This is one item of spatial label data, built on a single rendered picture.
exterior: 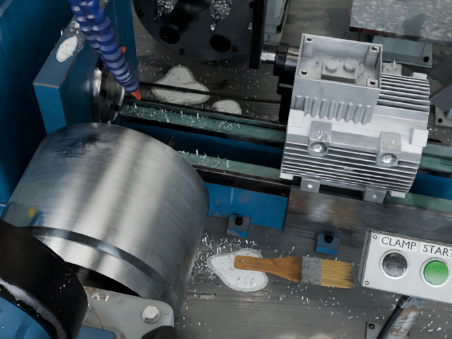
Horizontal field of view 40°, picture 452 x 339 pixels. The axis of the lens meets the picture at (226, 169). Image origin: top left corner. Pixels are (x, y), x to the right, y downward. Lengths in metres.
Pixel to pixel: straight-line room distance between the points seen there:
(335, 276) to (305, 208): 0.13
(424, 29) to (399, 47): 0.11
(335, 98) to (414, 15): 0.58
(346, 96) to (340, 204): 0.21
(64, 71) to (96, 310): 0.38
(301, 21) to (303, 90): 0.68
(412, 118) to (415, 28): 0.49
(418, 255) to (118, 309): 0.38
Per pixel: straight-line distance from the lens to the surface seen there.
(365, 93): 0.88
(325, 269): 1.08
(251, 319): 1.02
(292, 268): 1.07
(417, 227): 1.06
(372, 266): 0.79
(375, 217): 1.04
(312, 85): 0.88
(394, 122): 0.93
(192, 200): 0.78
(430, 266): 0.80
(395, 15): 1.42
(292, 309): 1.04
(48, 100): 0.89
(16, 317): 0.46
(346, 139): 0.91
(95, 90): 0.98
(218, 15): 1.11
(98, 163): 0.74
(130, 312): 0.63
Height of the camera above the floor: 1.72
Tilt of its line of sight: 50 degrees down
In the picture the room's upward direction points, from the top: 3 degrees clockwise
